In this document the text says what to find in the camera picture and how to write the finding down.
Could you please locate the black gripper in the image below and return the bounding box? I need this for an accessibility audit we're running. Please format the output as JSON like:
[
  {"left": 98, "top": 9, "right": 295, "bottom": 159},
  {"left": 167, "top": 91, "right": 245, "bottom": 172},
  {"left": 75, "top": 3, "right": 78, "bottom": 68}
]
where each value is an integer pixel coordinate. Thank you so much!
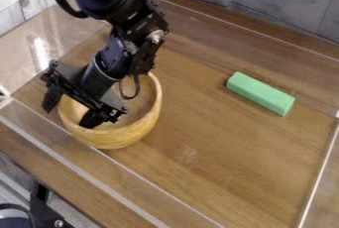
[{"left": 40, "top": 59, "right": 128, "bottom": 129}]

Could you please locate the wooden bowl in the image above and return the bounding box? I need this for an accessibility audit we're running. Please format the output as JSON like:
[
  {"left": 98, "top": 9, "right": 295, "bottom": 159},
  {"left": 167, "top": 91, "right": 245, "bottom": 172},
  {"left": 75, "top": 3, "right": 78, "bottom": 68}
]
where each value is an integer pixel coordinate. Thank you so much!
[{"left": 58, "top": 73, "right": 163, "bottom": 150}]

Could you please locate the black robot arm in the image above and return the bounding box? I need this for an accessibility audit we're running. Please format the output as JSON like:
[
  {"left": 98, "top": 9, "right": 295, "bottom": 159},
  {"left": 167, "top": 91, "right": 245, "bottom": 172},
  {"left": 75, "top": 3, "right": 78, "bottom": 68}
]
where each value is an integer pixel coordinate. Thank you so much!
[{"left": 42, "top": 0, "right": 169, "bottom": 129}]

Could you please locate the black table clamp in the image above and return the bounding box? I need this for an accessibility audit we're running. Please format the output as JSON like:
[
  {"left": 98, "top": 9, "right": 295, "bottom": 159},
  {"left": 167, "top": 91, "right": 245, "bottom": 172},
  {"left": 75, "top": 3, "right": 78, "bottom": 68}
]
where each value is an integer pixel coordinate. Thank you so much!
[{"left": 0, "top": 182, "right": 78, "bottom": 228}]

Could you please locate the green rectangular block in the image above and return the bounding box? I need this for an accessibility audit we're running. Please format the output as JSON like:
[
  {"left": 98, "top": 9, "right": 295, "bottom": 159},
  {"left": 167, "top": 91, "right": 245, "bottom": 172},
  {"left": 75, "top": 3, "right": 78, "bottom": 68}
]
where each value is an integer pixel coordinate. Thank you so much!
[{"left": 226, "top": 71, "right": 295, "bottom": 116}]

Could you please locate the clear acrylic tray wall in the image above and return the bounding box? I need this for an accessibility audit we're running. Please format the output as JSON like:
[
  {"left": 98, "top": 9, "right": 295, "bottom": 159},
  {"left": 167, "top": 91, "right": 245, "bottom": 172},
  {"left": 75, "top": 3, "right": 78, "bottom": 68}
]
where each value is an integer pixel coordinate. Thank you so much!
[{"left": 0, "top": 0, "right": 339, "bottom": 228}]

